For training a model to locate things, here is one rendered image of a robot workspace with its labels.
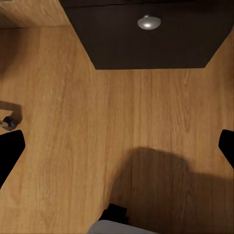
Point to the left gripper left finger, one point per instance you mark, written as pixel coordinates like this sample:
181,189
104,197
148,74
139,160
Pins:
11,146

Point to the cabinet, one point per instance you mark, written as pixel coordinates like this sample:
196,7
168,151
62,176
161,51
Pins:
31,13
150,34

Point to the swivel chair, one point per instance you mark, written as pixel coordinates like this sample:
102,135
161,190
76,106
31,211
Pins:
9,123

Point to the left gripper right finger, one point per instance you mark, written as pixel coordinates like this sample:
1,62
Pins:
226,145

